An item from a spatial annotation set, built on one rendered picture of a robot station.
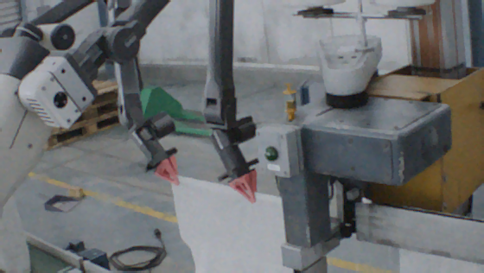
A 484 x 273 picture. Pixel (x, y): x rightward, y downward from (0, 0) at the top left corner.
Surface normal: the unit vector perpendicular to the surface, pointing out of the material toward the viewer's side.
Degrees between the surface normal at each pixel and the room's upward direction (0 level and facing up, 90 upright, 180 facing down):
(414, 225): 90
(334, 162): 90
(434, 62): 90
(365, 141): 90
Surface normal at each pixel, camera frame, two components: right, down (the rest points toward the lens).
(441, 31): -0.66, 0.28
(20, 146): 0.71, 0.11
